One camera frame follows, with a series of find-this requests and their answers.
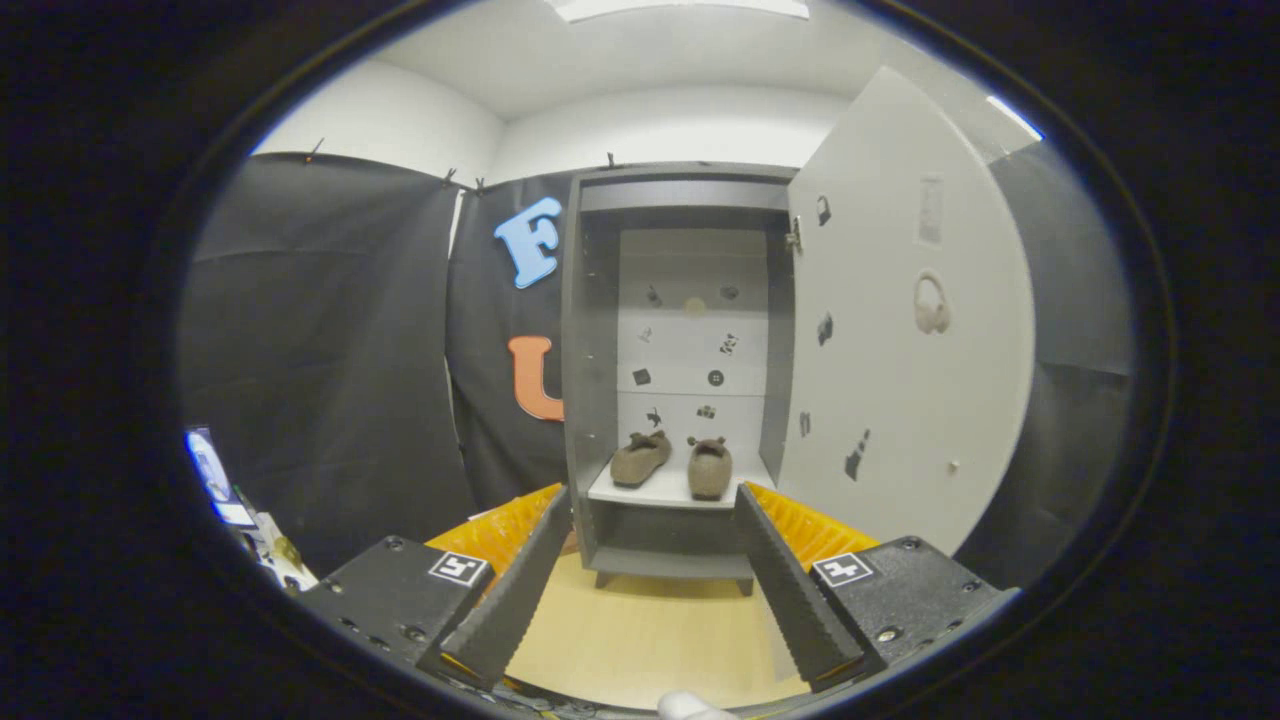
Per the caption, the brown fuzzy shoe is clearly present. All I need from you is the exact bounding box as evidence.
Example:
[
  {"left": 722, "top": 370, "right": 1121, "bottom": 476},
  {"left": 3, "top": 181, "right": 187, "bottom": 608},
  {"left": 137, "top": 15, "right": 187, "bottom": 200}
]
[
  {"left": 609, "top": 430, "right": 673, "bottom": 489},
  {"left": 686, "top": 436, "right": 734, "bottom": 501}
]

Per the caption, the black backdrop cloth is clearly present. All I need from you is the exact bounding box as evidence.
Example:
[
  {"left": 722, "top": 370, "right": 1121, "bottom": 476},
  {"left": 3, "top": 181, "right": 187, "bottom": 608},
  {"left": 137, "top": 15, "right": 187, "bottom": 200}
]
[{"left": 178, "top": 140, "right": 1136, "bottom": 591}]

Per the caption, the long ceiling light panel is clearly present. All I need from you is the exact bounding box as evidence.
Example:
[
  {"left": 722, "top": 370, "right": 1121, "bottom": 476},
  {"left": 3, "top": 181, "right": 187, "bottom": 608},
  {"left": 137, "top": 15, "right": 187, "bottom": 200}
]
[{"left": 545, "top": 0, "right": 811, "bottom": 23}]

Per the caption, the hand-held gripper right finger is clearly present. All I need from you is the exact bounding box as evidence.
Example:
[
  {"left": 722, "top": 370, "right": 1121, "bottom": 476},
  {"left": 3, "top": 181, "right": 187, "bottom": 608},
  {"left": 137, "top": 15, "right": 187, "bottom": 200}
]
[{"left": 733, "top": 481, "right": 1021, "bottom": 694}]

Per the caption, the white cluttered device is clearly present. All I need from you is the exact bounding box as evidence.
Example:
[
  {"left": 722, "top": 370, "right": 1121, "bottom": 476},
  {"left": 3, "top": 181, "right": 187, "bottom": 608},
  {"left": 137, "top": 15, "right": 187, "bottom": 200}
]
[{"left": 235, "top": 510, "right": 321, "bottom": 593}]

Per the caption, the dark grey shoe cabinet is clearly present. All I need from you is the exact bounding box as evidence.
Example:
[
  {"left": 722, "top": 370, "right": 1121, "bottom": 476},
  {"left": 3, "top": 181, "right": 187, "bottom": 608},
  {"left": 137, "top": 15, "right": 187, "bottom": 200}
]
[{"left": 560, "top": 162, "right": 801, "bottom": 598}]

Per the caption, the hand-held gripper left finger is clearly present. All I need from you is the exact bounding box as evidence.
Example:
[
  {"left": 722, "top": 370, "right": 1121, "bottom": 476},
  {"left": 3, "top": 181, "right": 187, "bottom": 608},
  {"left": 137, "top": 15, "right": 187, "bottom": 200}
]
[{"left": 298, "top": 483, "right": 573, "bottom": 691}]

